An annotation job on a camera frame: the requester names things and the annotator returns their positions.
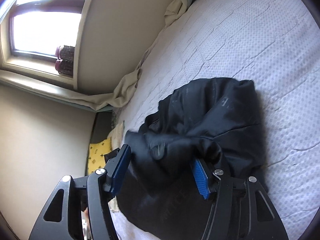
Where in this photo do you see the black buttoned jacket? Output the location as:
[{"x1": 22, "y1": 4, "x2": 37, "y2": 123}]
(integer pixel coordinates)
[{"x1": 117, "y1": 77, "x2": 268, "y2": 240}]

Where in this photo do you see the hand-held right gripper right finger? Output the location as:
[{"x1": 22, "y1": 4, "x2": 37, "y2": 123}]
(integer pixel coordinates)
[{"x1": 190, "y1": 159, "x2": 289, "y2": 240}]

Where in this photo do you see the window with brown frame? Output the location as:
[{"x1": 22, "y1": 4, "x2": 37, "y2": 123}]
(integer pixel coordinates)
[{"x1": 0, "y1": 0, "x2": 88, "y2": 80}]

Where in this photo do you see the cream knitted blanket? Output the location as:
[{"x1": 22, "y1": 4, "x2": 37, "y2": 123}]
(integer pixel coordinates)
[{"x1": 107, "y1": 121, "x2": 125, "y2": 153}]

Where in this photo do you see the purple-lid jar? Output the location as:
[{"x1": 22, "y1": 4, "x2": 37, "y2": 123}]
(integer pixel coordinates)
[
  {"x1": 55, "y1": 45, "x2": 75, "y2": 61},
  {"x1": 54, "y1": 59, "x2": 74, "y2": 75}
]

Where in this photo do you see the beige curtain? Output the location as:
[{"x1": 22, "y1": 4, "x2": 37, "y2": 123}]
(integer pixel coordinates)
[
  {"x1": 164, "y1": 0, "x2": 193, "y2": 27},
  {"x1": 0, "y1": 47, "x2": 152, "y2": 112}
]

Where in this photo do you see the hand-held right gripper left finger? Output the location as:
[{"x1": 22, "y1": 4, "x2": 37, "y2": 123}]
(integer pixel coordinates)
[{"x1": 28, "y1": 144, "x2": 132, "y2": 240}]

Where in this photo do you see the yellow patterned pillow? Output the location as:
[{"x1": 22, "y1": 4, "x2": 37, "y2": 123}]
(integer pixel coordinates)
[{"x1": 86, "y1": 138, "x2": 113, "y2": 177}]

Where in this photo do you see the dark bed frame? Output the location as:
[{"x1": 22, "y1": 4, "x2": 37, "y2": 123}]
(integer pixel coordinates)
[{"x1": 90, "y1": 112, "x2": 115, "y2": 143}]

